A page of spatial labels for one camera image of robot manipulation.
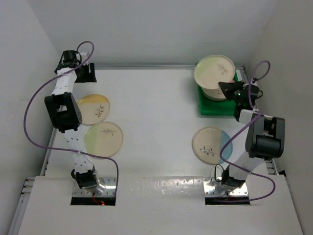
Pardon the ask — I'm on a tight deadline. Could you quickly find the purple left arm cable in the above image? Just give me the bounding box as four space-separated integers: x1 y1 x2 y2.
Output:
23 41 119 198

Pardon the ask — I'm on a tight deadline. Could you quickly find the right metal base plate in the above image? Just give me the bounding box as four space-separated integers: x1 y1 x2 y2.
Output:
202 177 248 198

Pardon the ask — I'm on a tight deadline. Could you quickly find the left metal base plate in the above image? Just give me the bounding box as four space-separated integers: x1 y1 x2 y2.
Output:
72 177 117 197

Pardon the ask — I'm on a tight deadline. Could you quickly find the blue and cream plate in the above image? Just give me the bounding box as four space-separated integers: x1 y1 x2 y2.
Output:
192 127 230 165

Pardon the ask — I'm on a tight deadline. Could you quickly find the pink and cream front plate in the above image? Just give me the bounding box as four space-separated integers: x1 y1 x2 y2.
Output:
201 87 226 101

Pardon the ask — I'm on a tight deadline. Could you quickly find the green and cream plate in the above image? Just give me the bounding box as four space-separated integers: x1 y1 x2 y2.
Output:
194 55 236 90

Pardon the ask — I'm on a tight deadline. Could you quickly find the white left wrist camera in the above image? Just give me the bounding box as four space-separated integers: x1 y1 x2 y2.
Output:
79 51 89 60

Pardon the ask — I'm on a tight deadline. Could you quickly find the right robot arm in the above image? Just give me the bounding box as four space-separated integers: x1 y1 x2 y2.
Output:
217 81 286 192

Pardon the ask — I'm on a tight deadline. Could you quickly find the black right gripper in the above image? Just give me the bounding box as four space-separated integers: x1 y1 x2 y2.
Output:
219 81 246 106

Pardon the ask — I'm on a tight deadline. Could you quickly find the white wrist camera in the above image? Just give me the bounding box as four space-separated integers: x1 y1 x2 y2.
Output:
247 78 260 90
79 51 89 60

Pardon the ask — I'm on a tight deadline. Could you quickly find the yellow and cream plate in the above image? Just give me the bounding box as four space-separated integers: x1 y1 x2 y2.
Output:
77 94 110 125

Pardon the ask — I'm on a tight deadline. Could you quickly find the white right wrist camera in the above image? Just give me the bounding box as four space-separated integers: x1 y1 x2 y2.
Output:
247 78 260 90

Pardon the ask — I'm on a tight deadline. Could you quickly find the light green cream plate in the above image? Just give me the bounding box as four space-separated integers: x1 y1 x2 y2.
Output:
84 121 123 158

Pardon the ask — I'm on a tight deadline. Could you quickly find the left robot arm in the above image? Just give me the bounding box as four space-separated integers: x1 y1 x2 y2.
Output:
45 50 99 192

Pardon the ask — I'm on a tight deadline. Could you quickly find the metal base plate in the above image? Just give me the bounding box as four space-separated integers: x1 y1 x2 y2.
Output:
72 177 117 197
202 177 248 198

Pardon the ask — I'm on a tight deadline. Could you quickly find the green plastic bin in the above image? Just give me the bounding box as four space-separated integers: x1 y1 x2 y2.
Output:
195 62 243 118

